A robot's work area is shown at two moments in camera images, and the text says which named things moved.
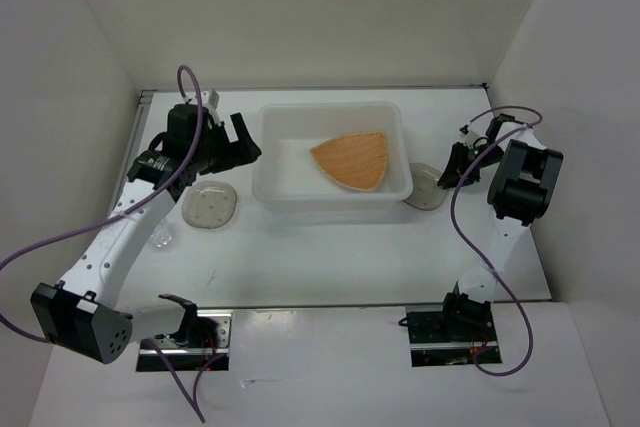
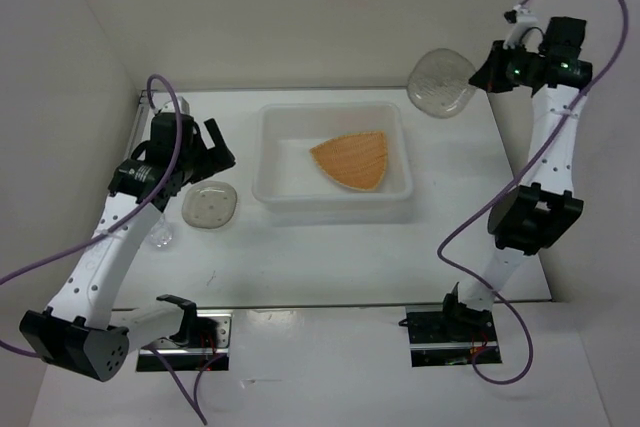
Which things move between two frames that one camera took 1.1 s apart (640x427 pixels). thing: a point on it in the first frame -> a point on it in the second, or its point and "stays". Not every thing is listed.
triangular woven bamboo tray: x=358 y=160 stays
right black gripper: x=455 y=167 -> x=488 y=77
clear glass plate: x=427 y=193 -> x=439 y=84
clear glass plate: x=209 y=204 stays
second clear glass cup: x=161 y=234 stays
